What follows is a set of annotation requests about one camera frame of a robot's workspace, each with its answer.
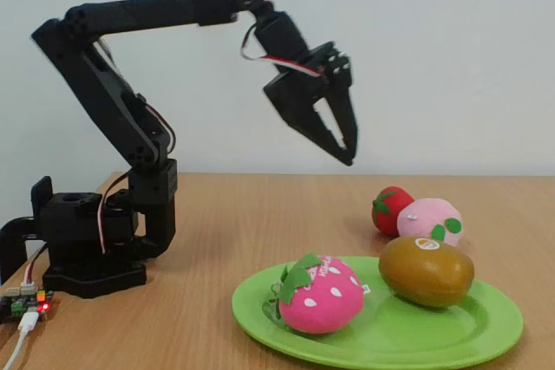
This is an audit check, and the brown kiwi with sticker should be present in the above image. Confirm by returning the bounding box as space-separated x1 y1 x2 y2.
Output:
379 235 476 309

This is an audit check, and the green oval plate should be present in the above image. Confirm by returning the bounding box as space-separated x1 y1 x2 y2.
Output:
232 256 525 370

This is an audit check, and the red tomato plush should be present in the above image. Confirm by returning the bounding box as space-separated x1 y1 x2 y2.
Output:
371 185 416 237

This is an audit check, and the pink peach plush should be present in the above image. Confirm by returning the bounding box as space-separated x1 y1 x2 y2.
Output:
396 198 464 246

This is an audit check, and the pink strawberry plush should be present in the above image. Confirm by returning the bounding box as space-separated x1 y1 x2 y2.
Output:
262 252 374 335

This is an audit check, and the black table clamp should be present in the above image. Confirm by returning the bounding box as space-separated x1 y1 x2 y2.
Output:
0 176 56 287

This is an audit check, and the motor control board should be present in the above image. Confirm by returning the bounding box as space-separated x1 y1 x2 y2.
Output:
0 285 56 326

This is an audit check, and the red white servo wire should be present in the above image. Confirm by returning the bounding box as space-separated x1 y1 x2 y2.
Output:
21 243 49 293

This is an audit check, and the white USB cable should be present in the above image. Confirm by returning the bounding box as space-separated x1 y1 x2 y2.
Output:
0 308 42 370

